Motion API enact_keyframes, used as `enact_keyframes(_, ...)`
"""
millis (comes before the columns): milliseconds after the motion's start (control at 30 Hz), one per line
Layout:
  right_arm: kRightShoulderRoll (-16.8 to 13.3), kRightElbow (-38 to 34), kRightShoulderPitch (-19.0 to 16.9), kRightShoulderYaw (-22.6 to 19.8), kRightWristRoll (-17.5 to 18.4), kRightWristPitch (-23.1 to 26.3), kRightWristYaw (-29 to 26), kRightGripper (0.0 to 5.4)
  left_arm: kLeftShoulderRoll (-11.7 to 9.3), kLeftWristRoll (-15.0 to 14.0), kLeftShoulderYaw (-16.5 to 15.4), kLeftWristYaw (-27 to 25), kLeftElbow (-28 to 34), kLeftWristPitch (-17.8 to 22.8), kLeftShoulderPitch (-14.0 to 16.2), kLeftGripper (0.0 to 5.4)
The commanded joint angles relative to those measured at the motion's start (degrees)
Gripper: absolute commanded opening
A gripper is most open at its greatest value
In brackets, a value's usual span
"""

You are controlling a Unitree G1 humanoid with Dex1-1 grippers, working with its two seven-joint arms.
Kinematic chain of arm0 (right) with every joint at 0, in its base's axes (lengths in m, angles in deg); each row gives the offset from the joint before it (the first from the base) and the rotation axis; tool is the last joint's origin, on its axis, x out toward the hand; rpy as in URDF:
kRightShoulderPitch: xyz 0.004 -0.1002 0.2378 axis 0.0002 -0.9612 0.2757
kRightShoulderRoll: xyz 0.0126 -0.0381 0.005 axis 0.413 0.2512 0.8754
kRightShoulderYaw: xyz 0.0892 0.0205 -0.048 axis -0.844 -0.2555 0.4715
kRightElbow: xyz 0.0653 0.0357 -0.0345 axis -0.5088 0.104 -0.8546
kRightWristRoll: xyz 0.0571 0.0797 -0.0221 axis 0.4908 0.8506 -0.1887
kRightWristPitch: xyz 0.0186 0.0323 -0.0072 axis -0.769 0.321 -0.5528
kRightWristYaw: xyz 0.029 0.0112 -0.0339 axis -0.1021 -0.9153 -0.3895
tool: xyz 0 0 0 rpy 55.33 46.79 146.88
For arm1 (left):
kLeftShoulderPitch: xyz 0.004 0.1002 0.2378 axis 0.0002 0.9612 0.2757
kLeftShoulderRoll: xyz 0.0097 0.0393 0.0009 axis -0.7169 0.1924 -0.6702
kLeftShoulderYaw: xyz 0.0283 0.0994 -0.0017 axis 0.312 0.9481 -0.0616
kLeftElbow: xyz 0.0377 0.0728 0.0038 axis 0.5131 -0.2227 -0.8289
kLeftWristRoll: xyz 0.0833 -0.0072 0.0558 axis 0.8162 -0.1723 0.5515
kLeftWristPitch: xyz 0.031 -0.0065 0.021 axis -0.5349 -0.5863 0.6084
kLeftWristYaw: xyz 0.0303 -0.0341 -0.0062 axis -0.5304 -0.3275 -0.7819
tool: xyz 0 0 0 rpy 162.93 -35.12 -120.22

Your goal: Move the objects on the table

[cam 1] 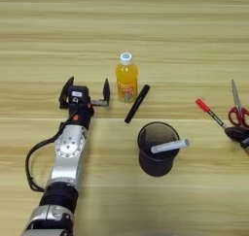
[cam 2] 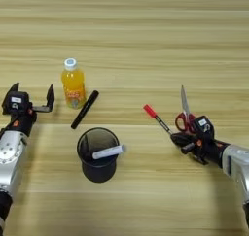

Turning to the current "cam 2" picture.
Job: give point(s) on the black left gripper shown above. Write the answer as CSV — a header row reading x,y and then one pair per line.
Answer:
x,y
22,123

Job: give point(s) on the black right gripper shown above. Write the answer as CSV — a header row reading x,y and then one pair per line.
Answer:
x,y
209,147

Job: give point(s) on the orange juice bottle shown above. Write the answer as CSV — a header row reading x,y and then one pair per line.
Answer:
x,y
74,84

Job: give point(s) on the red capped marker pen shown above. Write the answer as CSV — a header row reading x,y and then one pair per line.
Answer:
x,y
150,112

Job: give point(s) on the black marker pen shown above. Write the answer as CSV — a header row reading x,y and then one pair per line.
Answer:
x,y
85,109

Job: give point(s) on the grey white marker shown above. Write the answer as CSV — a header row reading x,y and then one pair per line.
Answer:
x,y
108,151

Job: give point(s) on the black mesh pen cup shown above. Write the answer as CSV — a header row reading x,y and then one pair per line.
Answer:
x,y
99,170

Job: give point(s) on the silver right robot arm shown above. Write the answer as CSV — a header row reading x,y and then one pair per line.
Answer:
x,y
238,162

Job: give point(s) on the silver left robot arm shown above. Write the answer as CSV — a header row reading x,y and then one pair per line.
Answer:
x,y
9,159

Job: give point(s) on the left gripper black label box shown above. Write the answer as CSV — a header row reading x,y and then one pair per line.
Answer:
x,y
16,100

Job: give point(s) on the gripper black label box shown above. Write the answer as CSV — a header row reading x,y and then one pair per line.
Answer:
x,y
202,126
16,100

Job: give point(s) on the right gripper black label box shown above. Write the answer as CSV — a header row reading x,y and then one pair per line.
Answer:
x,y
202,126

